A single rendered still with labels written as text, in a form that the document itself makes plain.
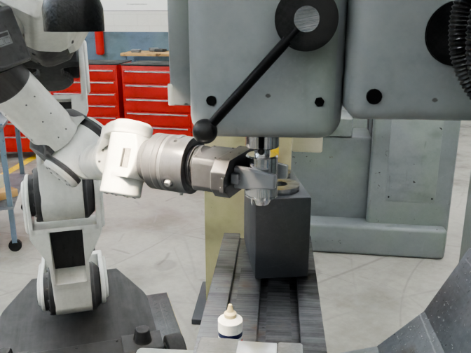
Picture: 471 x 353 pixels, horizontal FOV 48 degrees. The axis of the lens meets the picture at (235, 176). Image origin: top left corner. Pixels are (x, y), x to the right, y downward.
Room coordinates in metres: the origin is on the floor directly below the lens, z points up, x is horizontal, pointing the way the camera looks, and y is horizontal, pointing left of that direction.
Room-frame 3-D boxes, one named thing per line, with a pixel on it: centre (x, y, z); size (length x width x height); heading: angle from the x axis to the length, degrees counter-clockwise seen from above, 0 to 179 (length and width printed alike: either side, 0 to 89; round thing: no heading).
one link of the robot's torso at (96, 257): (1.48, 0.50, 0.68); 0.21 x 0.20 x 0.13; 17
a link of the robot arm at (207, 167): (0.78, 0.05, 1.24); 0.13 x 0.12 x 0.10; 157
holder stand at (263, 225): (1.17, -0.09, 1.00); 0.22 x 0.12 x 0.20; 5
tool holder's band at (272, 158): (0.74, -0.04, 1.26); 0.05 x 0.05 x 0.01
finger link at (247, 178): (0.71, -0.03, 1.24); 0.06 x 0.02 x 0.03; 67
